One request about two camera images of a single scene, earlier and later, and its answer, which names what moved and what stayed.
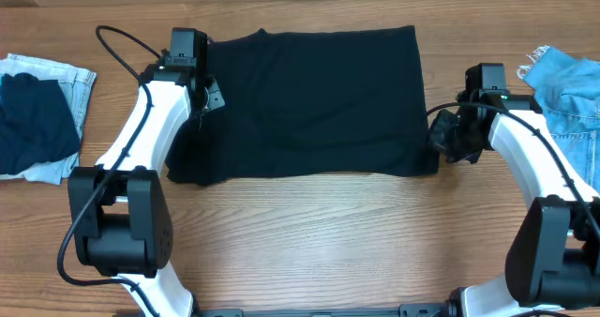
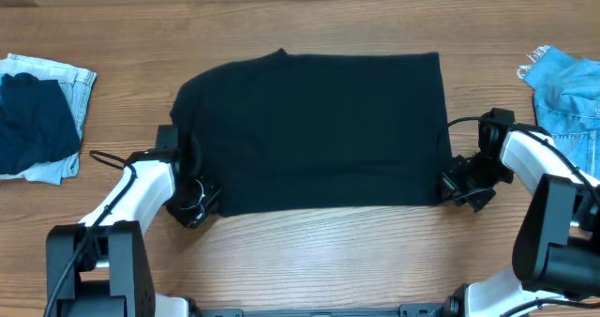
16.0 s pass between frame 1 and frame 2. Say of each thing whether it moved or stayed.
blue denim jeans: stayed
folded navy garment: stayed
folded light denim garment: stayed
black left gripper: moved
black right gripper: moved
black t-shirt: moved
